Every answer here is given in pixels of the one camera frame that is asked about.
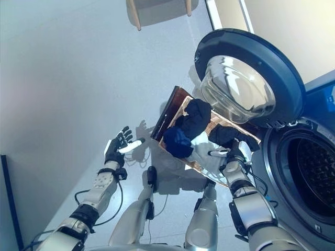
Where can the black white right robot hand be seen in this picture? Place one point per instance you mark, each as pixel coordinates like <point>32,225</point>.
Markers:
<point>235,153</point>

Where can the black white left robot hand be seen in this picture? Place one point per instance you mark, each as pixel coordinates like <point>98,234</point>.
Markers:
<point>113,154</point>

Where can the white garment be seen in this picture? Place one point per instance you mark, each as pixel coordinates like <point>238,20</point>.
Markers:
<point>204,154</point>

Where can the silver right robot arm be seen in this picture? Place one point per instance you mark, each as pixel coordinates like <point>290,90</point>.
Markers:
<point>251,209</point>

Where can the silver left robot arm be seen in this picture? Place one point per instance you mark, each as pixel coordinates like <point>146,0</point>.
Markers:
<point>102,188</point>

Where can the grey front-load washing machine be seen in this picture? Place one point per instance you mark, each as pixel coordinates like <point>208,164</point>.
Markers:
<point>267,146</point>

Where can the round glass washing machine door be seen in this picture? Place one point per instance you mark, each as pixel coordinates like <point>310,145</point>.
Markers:
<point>235,39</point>

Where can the brown wicker laundry tray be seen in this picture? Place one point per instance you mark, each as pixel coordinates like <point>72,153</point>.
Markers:
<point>217,123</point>

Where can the navy blue garment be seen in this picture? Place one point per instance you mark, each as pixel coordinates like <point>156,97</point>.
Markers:
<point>175,142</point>

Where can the dark wooden stool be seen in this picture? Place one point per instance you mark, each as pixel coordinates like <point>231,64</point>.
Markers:
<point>167,109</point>

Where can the right robot leg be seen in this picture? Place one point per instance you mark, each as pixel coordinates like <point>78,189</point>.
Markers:
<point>204,222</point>

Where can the grey robot torso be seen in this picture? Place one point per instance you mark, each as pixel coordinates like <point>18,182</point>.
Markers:
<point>141,247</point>

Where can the white chair wooden legs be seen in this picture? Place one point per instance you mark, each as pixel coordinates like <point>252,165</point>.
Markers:
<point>136,15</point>

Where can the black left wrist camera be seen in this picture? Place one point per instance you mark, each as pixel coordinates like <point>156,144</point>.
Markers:
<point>121,174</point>

